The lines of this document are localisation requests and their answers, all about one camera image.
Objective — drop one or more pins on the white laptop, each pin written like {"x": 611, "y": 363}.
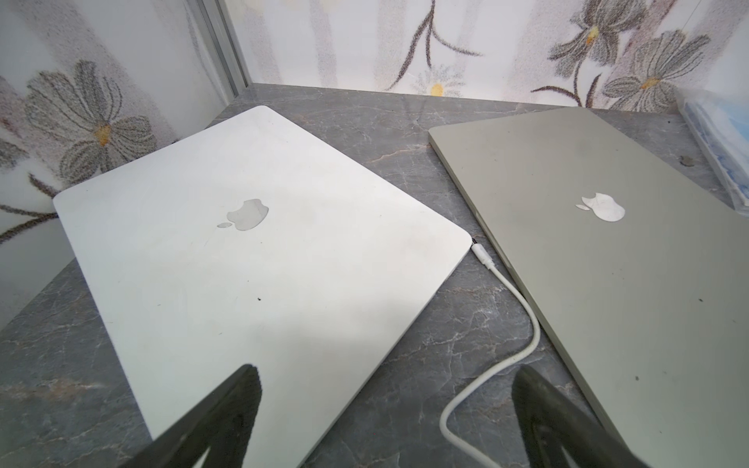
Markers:
{"x": 254, "y": 242}

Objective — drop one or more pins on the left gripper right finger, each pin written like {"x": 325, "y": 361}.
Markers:
{"x": 558, "y": 434}

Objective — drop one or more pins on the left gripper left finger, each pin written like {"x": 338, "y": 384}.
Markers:
{"x": 215, "y": 433}

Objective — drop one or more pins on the bag of blue masks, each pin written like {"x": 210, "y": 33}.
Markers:
{"x": 720, "y": 125}

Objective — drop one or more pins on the silver laptop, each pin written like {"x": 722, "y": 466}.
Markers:
{"x": 638, "y": 275}

